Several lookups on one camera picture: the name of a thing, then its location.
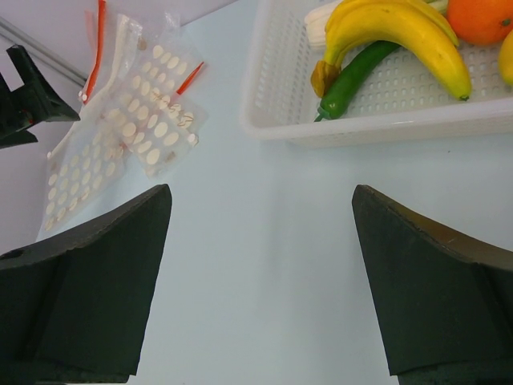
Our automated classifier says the yellow lemon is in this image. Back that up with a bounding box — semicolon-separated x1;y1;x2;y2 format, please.
498;31;513;85

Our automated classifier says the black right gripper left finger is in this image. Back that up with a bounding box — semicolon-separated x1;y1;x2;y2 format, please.
1;184;172;384

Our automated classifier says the aluminium frame rail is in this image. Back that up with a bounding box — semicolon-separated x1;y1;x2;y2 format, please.
1;18;87;87

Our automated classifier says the yellow banana bunch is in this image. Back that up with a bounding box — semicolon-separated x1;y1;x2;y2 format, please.
310;1;472;101

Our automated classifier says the orange fruit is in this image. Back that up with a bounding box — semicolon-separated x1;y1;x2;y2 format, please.
446;0;512;45

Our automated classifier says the clear zip bag red zipper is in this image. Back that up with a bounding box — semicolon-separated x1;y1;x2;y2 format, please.
79;0;107;105

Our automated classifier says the white perforated plastic basket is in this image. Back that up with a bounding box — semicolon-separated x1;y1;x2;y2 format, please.
240;1;512;148

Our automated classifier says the green onion stalk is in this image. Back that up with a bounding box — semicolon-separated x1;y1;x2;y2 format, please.
304;1;457;51

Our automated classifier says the dotted zip bag red slider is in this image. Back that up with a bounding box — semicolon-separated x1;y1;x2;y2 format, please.
101;13;206;177

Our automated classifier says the green chili pepper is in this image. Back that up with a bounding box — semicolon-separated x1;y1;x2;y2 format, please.
314;41;401;123

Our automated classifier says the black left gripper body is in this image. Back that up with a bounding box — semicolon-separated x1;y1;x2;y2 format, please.
1;45;79;149

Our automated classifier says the clear dotted zip bag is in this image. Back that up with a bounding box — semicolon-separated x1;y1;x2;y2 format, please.
38;92;139;239

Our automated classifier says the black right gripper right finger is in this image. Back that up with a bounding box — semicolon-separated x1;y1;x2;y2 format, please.
352;184;512;384

